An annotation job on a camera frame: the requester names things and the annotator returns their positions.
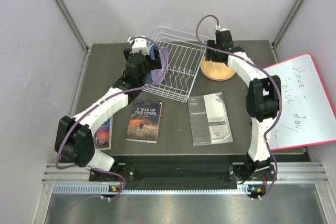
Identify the grey slotted cable duct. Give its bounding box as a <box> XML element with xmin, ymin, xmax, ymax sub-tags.
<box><xmin>52</xmin><ymin>184</ymin><xmax>261</xmax><ymax>195</ymax></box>

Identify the pink framed whiteboard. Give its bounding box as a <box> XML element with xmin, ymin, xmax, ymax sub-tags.
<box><xmin>265</xmin><ymin>54</ymin><xmax>335</xmax><ymax>151</ymax></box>

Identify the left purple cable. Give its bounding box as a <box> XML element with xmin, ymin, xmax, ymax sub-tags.
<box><xmin>54</xmin><ymin>36</ymin><xmax>170</xmax><ymax>200</ymax></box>

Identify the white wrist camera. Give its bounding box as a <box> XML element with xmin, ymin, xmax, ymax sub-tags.
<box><xmin>215</xmin><ymin>25</ymin><xmax>228</xmax><ymax>32</ymax></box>
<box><xmin>128</xmin><ymin>36</ymin><xmax>149</xmax><ymax>55</ymax></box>

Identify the blue fantasy cover book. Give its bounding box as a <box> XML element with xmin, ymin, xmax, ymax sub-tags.
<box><xmin>93</xmin><ymin>117</ymin><xmax>113</xmax><ymax>151</ymax></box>

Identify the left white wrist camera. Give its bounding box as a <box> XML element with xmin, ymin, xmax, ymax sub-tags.
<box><xmin>128</xmin><ymin>36</ymin><xmax>149</xmax><ymax>55</ymax></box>

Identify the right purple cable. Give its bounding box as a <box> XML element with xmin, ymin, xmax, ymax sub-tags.
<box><xmin>196</xmin><ymin>15</ymin><xmax>283</xmax><ymax>200</ymax></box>

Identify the aluminium frame rail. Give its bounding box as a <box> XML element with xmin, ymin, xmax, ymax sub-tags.
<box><xmin>43</xmin><ymin>162</ymin><xmax>329</xmax><ymax>184</ymax></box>

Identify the white wire dish rack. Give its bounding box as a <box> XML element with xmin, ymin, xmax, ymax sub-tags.
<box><xmin>144</xmin><ymin>27</ymin><xmax>206</xmax><ymax>103</ymax></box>

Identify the purple plate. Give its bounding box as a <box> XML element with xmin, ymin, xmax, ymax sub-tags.
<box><xmin>151</xmin><ymin>47</ymin><xmax>169</xmax><ymax>86</ymax></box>

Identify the grey setup guide booklet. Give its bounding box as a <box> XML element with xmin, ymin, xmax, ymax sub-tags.
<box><xmin>187</xmin><ymin>92</ymin><xmax>233</xmax><ymax>146</ymax></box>

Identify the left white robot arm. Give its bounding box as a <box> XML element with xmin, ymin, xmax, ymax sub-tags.
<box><xmin>55</xmin><ymin>67</ymin><xmax>167</xmax><ymax>180</ymax></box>

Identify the blue plate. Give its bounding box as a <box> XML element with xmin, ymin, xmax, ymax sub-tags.
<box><xmin>146</xmin><ymin>45</ymin><xmax>161</xmax><ymax>83</ymax></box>

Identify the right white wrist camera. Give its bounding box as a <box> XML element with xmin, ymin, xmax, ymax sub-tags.
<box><xmin>215</xmin><ymin>25</ymin><xmax>228</xmax><ymax>32</ymax></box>

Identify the purple cable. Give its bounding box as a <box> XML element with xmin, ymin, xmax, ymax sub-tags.
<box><xmin>54</xmin><ymin>36</ymin><xmax>170</xmax><ymax>200</ymax></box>
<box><xmin>196</xmin><ymin>15</ymin><xmax>283</xmax><ymax>200</ymax></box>

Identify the orange plate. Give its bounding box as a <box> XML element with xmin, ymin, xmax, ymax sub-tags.
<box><xmin>201</xmin><ymin>60</ymin><xmax>236</xmax><ymax>76</ymax></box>

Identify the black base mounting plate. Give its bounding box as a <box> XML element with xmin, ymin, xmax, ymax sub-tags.
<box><xmin>88</xmin><ymin>163</ymin><xmax>278</xmax><ymax>183</ymax></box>

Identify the pink plate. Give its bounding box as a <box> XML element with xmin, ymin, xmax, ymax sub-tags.
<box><xmin>205</xmin><ymin>73</ymin><xmax>234</xmax><ymax>81</ymax></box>

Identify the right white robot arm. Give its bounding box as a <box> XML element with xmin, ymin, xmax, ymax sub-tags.
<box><xmin>205</xmin><ymin>28</ymin><xmax>281</xmax><ymax>180</ymax></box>

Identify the Tale of Two Cities book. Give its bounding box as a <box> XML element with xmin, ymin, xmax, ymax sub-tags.
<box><xmin>126</xmin><ymin>100</ymin><xmax>162</xmax><ymax>143</ymax></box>

